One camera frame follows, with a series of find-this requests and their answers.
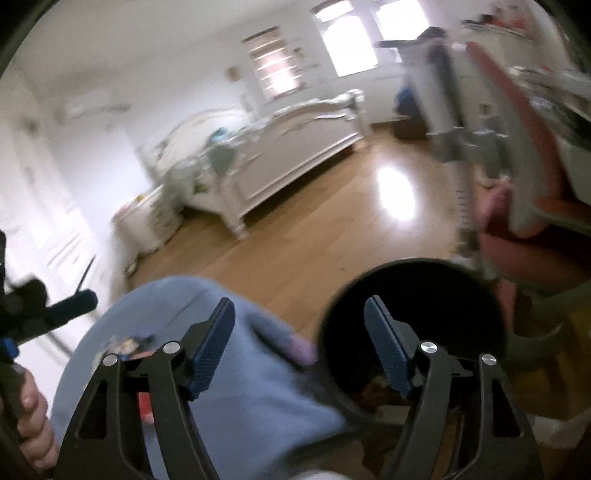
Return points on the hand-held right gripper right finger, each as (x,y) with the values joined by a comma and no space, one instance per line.
(390,350)

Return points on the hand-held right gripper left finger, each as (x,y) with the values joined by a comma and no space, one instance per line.
(212,350)

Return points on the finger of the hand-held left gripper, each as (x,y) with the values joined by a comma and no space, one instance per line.
(74,307)

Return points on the black trash bin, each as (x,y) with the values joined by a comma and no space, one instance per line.
(425,300)

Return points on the person's left hand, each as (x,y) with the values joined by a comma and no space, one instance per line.
(34,415)

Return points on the blue tablecloth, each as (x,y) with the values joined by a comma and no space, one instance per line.
(258,392)

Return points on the colourful snack wrappers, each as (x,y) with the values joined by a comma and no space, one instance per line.
(129,346)

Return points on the pale purple soft item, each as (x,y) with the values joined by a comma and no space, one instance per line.
(300,351)

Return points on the white wardrobe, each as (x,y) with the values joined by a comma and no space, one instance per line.
(46,207)

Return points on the white nightstand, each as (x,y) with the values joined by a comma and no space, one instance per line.
(147,217)

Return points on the red and olive clothing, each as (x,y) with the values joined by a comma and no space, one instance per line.
(508,258)

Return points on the green blanket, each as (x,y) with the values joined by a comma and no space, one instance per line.
(221,159)

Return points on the white air conditioner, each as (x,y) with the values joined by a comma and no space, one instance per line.
(87,106)

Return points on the blue plush toy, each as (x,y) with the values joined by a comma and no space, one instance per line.
(217,135)

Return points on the white bed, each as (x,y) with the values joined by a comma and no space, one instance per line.
(286,138)

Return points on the red and grey chair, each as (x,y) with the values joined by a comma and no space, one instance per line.
(526,152)

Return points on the dark pile of clothes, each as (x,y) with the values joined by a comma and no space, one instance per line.
(408,108)

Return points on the white dresser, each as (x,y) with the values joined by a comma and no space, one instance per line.
(485,87)

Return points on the window with striped blind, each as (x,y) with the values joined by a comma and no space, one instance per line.
(274,64)

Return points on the bright window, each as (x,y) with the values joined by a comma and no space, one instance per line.
(346,41)
(399,16)

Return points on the small wall picture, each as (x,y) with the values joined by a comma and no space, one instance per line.
(233,74)

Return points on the wall poster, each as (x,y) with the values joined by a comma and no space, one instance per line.
(505,18)

